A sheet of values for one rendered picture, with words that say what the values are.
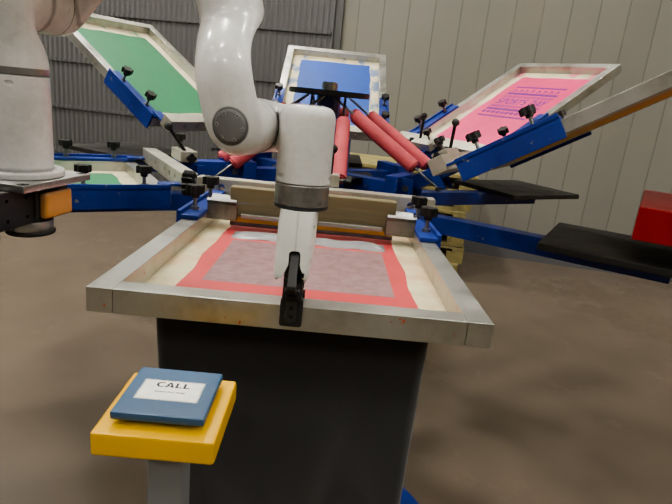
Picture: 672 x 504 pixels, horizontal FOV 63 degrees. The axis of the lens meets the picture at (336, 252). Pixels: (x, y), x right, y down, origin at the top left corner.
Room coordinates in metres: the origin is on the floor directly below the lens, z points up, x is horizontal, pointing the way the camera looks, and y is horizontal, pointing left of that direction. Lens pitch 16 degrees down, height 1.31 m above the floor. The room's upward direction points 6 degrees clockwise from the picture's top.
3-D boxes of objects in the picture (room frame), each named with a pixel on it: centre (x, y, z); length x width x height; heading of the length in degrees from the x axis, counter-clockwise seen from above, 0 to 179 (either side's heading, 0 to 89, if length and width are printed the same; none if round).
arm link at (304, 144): (0.76, 0.09, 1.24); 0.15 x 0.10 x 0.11; 80
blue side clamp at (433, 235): (1.36, -0.21, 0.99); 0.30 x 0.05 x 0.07; 1
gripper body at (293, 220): (0.74, 0.06, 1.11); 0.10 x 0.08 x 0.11; 1
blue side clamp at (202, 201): (1.35, 0.35, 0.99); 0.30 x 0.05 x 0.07; 1
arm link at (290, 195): (0.75, 0.06, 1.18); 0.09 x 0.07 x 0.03; 1
